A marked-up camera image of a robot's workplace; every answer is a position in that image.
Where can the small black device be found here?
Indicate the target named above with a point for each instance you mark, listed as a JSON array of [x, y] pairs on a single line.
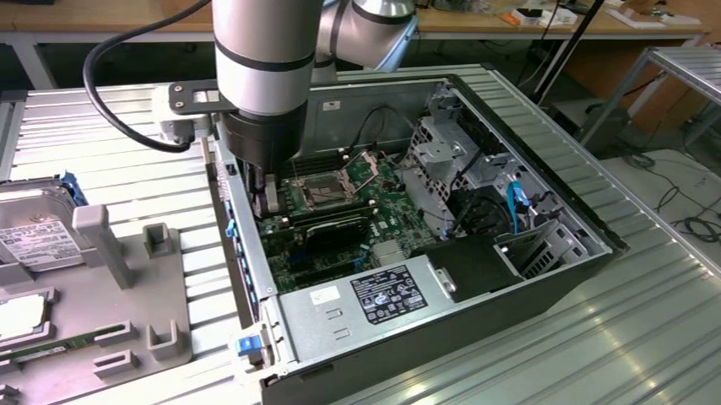
[[528, 12]]

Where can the silver hard disk drive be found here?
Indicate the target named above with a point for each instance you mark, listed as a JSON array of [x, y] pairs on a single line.
[[28, 236]]

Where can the metal socket cover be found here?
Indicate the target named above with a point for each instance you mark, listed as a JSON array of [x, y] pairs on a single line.
[[366, 169]]

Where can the small orange box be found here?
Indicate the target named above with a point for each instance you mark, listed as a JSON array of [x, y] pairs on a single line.
[[509, 19]]

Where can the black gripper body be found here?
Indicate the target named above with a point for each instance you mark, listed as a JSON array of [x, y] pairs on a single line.
[[259, 139]]

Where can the black slanted pole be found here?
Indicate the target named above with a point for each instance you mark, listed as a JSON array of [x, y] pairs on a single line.
[[569, 46]]

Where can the vented silver disk bay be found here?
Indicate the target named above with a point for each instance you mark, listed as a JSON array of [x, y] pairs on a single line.
[[536, 253]]

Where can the black RAM slot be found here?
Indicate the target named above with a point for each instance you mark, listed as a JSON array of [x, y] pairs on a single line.
[[338, 207], [326, 165], [326, 155]]

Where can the green graphics card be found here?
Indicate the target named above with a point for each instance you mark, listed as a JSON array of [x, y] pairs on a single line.
[[335, 238]]

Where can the silver CPU chip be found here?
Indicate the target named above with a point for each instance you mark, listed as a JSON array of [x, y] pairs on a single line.
[[19, 316]]

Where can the wooden desk white frame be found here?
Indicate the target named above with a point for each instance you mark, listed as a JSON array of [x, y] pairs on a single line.
[[56, 17]]

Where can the metal frame slatted table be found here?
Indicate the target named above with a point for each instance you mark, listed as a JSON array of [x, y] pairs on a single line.
[[693, 67]]

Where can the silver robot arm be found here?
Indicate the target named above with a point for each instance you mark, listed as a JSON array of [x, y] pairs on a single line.
[[259, 42]]

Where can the blue case latch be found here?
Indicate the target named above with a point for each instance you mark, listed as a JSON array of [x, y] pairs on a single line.
[[247, 346]]

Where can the black plastic shroud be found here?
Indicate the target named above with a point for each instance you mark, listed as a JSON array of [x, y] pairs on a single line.
[[468, 266]]

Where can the green RAM stick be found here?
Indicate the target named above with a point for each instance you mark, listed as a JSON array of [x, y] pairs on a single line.
[[51, 349]]

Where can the large brown box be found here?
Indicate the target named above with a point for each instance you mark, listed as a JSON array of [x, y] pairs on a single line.
[[608, 71]]

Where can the grey parts rack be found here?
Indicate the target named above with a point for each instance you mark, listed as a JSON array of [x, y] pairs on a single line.
[[84, 304]]

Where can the black open PC case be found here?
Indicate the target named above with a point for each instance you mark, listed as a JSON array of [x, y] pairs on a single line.
[[450, 337]]

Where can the dark RAM stick white label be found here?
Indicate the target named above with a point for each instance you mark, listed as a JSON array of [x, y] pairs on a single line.
[[326, 219]]

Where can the white flat carton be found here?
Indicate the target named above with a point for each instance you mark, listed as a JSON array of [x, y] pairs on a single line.
[[636, 17]]

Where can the blue disk caddy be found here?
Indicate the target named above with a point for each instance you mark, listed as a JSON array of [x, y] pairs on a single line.
[[76, 190]]

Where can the flat white box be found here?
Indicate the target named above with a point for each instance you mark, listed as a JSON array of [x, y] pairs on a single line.
[[557, 19]]

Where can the CPU socket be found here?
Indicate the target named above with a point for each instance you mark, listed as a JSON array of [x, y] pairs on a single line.
[[326, 194]]

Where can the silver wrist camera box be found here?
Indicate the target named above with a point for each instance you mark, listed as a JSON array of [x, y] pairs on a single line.
[[180, 126]]

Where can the silver chipset heatsink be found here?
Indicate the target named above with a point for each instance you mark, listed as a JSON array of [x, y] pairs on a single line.
[[387, 251]]

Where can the blue card retainer strip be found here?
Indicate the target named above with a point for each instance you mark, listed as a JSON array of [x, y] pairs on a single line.
[[229, 231]]

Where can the black expansion slot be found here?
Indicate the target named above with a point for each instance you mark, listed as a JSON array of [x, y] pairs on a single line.
[[326, 277], [323, 268]]

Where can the silver disk bay cage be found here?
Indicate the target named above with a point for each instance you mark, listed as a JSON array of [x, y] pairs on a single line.
[[439, 152]]

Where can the green motherboard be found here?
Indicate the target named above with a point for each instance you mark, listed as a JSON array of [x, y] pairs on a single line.
[[394, 206]]

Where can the silver power supply unit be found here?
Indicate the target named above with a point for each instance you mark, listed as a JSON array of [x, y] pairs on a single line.
[[315, 325]]

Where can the dark grey box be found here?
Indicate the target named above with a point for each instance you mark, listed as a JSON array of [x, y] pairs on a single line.
[[608, 122]]

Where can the thin locking lever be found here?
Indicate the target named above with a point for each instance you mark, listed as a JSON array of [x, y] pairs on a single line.
[[295, 173]]

